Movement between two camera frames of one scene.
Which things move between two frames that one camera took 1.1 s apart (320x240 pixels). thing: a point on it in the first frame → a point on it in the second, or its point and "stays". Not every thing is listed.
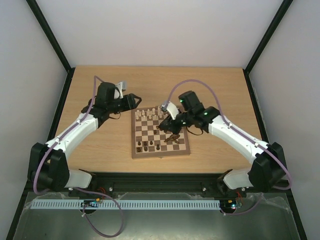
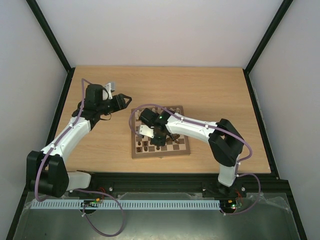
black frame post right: (246, 71) stays
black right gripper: (170, 124) → (158, 139)
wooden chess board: (148, 141) stays
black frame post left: (45, 25) stays
